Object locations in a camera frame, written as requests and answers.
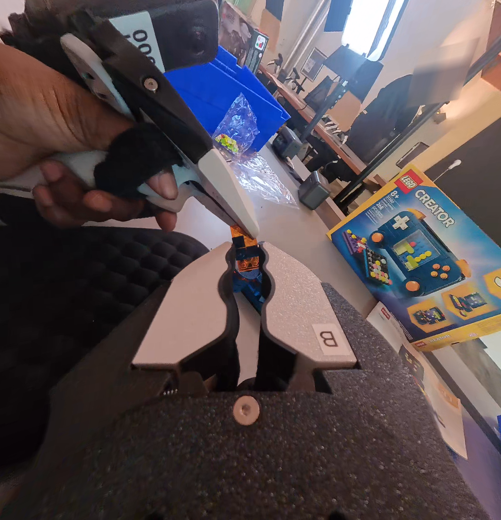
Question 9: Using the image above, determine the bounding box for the black quilted cushion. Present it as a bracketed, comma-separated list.
[0, 225, 210, 468]

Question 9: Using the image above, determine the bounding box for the long wooden desk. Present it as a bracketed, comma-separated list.
[258, 65, 381, 185]

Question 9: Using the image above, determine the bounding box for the empty clear plastic bag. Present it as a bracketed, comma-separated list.
[234, 152, 300, 210]

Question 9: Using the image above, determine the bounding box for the white instruction booklet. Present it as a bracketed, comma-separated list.
[366, 301, 468, 460]

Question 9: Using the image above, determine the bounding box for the white cotton swab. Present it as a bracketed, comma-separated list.
[433, 160, 463, 183]

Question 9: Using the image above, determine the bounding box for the colourful toy brick set box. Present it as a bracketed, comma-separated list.
[327, 164, 501, 352]

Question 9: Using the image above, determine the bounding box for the black partition panel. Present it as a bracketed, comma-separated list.
[423, 118, 501, 261]

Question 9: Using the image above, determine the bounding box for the orange brick assembly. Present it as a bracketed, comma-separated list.
[230, 225, 262, 272]

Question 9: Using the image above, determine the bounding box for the studio light panel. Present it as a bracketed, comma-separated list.
[342, 0, 409, 61]

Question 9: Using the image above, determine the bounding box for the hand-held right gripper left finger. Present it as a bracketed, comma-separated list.
[131, 242, 240, 369]

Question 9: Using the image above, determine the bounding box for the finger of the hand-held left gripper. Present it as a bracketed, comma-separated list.
[197, 148, 260, 239]

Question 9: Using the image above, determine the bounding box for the person's left hand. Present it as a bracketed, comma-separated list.
[0, 41, 180, 232]

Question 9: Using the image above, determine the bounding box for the dark toy set box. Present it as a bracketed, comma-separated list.
[218, 0, 270, 74]

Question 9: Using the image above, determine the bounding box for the black light stand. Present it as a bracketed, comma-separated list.
[303, 79, 348, 143]

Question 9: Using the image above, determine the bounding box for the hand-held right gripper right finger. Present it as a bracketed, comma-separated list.
[259, 242, 358, 369]

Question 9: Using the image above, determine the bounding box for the dark grey cube device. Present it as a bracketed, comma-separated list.
[298, 171, 331, 210]
[273, 126, 304, 159]

